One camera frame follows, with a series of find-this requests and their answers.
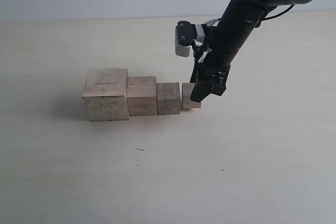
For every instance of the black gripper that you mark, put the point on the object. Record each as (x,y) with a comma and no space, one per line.
(221,43)

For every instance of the smallest wooden cube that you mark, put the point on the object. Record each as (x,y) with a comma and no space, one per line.
(187,103)

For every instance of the third largest wooden cube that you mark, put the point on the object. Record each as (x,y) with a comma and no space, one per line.
(168,98)

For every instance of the second largest wooden cube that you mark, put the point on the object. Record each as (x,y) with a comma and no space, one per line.
(141,96)

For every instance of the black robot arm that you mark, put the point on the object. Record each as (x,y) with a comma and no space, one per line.
(270,5)

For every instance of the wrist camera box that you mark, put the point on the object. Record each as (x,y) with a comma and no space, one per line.
(186,34)

